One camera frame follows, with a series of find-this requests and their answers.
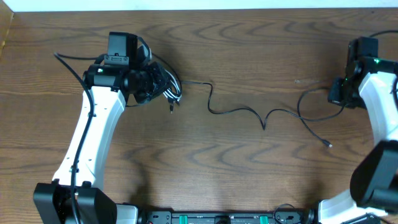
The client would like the black usb cable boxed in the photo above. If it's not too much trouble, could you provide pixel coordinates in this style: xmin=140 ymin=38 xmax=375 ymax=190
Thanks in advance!
xmin=150 ymin=52 xmax=348 ymax=149

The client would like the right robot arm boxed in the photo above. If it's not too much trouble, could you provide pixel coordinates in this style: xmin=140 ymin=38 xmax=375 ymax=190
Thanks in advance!
xmin=316 ymin=37 xmax=397 ymax=223

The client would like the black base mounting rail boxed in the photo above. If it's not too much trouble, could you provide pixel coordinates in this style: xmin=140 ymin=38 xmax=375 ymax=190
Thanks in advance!
xmin=137 ymin=208 xmax=317 ymax=224

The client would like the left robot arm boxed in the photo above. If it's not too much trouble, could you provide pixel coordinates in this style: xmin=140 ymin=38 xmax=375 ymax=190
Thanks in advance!
xmin=33 ymin=32 xmax=182 ymax=223

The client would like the white usb cable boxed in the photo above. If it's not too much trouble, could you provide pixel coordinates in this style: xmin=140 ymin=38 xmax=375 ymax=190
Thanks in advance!
xmin=161 ymin=68 xmax=183 ymax=103

